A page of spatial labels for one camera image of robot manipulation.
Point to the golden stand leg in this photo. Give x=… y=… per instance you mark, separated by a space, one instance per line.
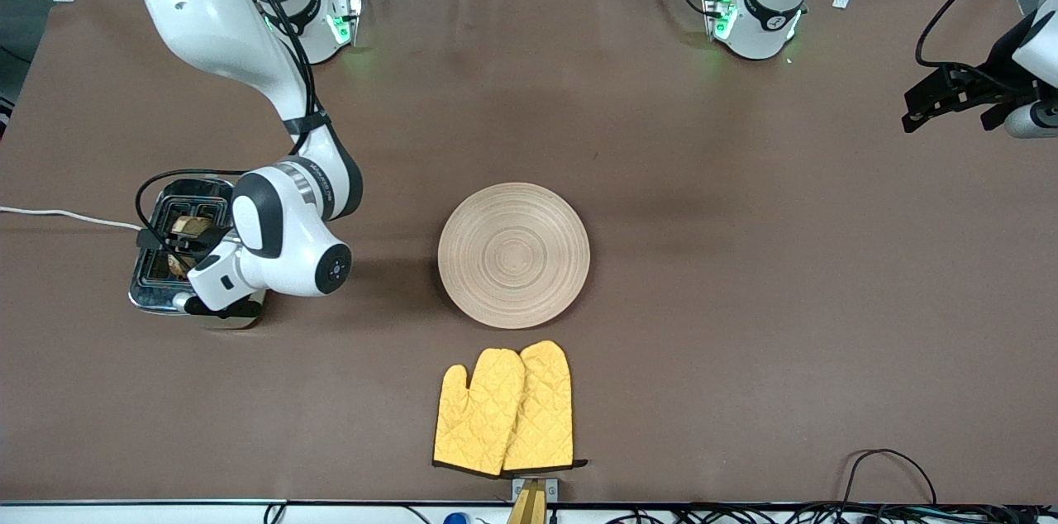
x=529 y=507

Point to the small metal bracket plate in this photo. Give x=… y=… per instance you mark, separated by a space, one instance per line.
x=552 y=491

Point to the brown bread slice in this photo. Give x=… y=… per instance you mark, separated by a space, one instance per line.
x=192 y=225

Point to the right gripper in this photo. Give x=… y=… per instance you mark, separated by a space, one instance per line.
x=209 y=240

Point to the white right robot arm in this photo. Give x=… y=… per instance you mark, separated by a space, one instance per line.
x=207 y=11

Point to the blue cap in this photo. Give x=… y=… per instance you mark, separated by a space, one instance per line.
x=456 y=519

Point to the light grey left gripper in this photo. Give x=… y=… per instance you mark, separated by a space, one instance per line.
x=998 y=62

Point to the yellow quilted oven mitt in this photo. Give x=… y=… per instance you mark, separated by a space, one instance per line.
x=475 y=416
x=545 y=408

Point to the round wooden plate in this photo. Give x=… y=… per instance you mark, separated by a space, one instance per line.
x=512 y=255

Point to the cream and chrome toaster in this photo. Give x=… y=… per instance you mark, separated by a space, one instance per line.
x=153 y=292

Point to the brown table cover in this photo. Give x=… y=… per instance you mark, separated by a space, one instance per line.
x=529 y=94

